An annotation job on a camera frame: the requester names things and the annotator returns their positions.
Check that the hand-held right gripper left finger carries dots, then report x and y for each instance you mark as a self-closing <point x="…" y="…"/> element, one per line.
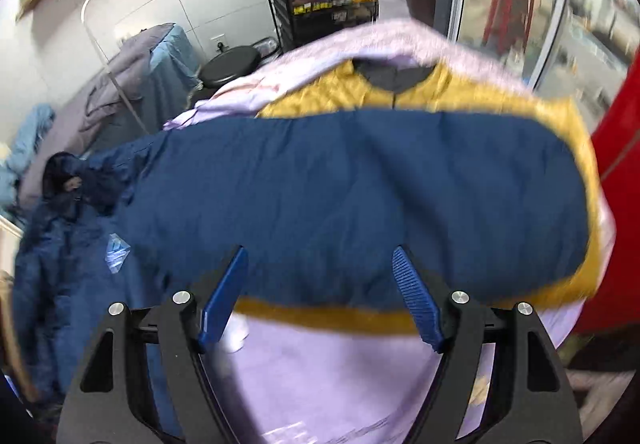
<point x="222" y="304"/>

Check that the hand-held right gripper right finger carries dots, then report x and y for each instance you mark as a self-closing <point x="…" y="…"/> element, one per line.
<point x="417" y="304"/>

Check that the navy blue padded jacket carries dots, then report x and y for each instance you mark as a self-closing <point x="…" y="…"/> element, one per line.
<point x="350" y="199"/>

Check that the clear plastic packet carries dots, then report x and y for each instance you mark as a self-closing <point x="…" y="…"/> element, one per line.
<point x="117" y="251"/>

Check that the purple floral bed sheet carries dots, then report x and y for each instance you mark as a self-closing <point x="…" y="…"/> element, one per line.
<point x="325" y="384"/>

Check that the grey blanket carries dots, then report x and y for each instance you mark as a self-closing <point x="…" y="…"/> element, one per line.
<point x="100" y="113"/>

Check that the folded gold patterned garment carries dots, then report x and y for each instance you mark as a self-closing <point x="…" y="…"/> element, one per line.
<point x="325" y="93"/>

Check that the black round stool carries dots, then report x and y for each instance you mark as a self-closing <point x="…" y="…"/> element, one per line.
<point x="227" y="66"/>

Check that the red object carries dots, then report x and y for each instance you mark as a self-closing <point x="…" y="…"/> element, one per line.
<point x="620" y="173"/>

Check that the teal skirted massage bed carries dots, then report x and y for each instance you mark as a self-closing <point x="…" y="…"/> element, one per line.
<point x="170" y="68"/>

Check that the blue duvet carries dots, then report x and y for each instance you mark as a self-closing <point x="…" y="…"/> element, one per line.
<point x="25" y="148"/>

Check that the white wall socket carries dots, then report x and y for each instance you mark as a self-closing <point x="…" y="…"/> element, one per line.
<point x="218" y="42"/>

